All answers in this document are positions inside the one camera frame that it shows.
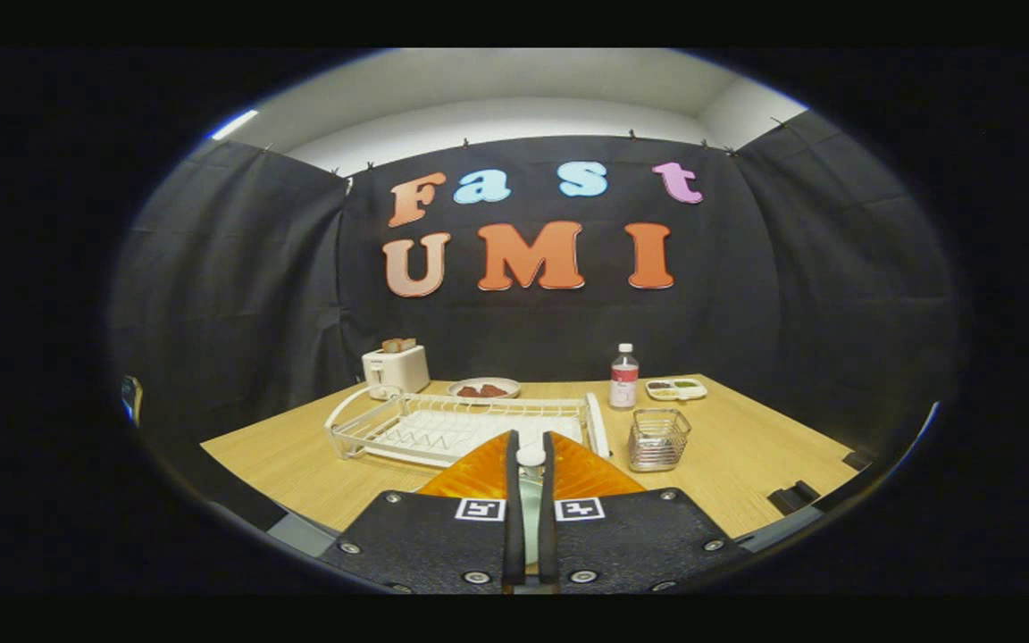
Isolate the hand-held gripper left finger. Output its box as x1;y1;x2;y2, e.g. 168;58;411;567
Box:
318;430;524;595

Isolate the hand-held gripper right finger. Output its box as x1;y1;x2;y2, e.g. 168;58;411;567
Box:
540;430;752;595

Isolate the white wire dish rack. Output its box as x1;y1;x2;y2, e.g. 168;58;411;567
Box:
325;386;612;469

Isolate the metal wire basket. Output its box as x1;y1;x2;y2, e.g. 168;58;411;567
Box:
628;408;692;472

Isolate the beige plate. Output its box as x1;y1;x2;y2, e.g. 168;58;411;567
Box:
448;377;522;400

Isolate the clear bottle red label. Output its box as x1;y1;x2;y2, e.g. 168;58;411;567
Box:
610;343;640;410

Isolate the white divided condiment tray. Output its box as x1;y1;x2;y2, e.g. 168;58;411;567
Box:
645;377;708;401

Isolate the white toaster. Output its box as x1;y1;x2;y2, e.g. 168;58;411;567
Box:
362;345;431;400

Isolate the black backdrop cloth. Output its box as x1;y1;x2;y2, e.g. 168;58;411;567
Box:
108;112;962;465

